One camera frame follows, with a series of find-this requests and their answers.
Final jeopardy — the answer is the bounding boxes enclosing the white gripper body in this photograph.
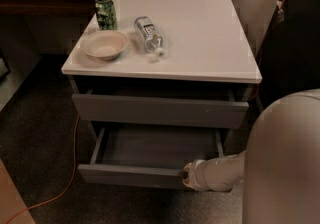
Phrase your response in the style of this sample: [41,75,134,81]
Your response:
[187,160,208,191]

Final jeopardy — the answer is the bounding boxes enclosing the grey drawer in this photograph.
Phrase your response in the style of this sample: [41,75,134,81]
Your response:
[78,124,223,189]
[72,94,249,129]

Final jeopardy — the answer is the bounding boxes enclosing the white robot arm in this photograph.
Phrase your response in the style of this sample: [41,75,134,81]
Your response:
[183,89,320,224]

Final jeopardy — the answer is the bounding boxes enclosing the grey top drawer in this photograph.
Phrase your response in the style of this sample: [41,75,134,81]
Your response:
[72,94,249,129]

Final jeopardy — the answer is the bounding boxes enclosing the white top drawer cabinet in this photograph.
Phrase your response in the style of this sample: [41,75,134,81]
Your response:
[60,0,263,136]

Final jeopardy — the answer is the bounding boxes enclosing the clear plastic water bottle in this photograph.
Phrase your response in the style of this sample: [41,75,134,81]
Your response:
[134,16,165,57]

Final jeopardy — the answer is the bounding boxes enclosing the dark cabinet on right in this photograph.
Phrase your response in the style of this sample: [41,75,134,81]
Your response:
[258,0,320,107]

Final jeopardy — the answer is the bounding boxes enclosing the beige paper bowl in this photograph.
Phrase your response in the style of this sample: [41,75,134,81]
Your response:
[80,30,128,61]

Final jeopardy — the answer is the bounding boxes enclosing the green soda can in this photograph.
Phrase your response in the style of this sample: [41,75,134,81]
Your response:
[95,0,117,30]

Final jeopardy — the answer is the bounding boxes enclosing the orange floor cable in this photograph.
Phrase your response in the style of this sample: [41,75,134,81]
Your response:
[4,114,81,224]

